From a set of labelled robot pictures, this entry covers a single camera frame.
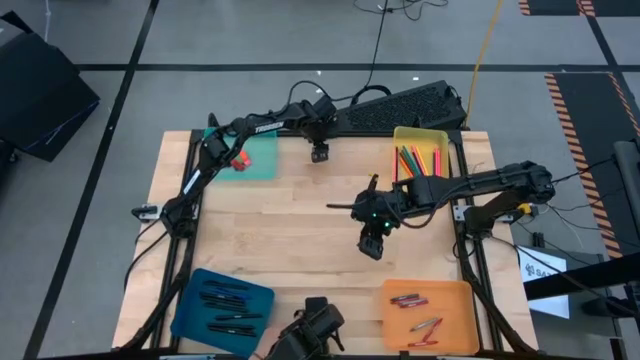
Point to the teal translucent plastic bin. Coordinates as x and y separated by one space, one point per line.
262 160

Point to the brown pencil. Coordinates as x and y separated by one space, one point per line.
396 164

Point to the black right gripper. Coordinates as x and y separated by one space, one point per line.
377 212

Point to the black boxy device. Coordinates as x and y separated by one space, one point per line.
310 327

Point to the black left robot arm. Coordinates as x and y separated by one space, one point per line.
220 145

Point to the grey post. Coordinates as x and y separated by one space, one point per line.
629 180

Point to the large black case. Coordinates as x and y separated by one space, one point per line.
40 95

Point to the orange eraser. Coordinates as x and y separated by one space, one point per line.
245 159

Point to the orange pencil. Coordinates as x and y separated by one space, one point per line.
406 167

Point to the white logo sign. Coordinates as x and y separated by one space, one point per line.
537 270

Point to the red eraser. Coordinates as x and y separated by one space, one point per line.
237 165

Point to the blue plastic bin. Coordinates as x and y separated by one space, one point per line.
222 312

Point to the yellow connector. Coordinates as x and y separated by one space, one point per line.
524 208

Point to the black hazard striped floor mat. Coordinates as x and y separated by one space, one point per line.
555 6
595 150

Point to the black pen white print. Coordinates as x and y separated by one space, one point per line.
233 332

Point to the yellow pencil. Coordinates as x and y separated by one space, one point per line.
420 160

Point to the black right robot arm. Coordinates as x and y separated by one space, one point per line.
490 182

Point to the black pen silver rings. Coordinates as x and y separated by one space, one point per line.
231 327

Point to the blue pencil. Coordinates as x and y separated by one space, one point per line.
413 161

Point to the black perforated computer case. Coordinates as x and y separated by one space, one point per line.
400 112

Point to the yellow translucent plastic bin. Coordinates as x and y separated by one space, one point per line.
425 137

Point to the dark green crayon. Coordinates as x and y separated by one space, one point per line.
404 298

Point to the orange translucent plastic bin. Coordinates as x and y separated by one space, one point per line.
450 315

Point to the black crossbar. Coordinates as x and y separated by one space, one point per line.
580 277

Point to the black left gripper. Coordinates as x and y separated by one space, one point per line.
320 149

